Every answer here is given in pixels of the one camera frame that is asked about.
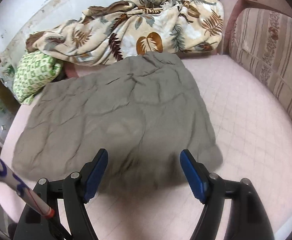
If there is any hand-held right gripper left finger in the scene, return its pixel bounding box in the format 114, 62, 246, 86
13, 148, 109, 240

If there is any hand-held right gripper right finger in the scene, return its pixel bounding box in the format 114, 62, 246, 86
180, 149, 275, 240

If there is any olive quilted jacket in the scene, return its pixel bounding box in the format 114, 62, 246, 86
11, 51, 224, 196

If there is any pink round bed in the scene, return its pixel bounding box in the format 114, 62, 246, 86
0, 54, 292, 240

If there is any white rod with blue marks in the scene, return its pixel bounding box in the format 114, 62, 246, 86
0, 155, 72, 240

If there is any pink pillow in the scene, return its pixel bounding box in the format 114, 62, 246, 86
63, 63, 81, 79

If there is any green checkered pillow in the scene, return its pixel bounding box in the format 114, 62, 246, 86
12, 49, 63, 105

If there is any striped floral cushion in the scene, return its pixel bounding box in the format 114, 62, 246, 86
228, 7, 292, 141

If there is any leaf print blanket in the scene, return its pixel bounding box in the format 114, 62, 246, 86
26, 0, 225, 66

